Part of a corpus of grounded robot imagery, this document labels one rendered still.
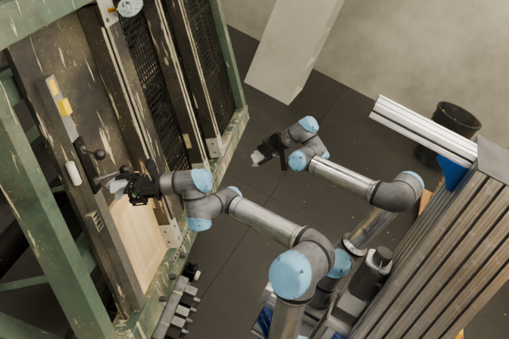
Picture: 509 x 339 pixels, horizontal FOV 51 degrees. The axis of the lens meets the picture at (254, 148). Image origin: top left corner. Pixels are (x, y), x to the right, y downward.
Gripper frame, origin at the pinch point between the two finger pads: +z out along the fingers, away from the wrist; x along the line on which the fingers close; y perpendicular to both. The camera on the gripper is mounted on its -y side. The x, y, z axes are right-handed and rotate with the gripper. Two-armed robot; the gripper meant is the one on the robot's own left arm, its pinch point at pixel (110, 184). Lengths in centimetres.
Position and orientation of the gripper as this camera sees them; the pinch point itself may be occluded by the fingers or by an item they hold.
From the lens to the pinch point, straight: 182.7
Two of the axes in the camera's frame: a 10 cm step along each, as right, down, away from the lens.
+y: -1.0, 7.5, -6.5
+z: -9.6, 1.0, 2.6
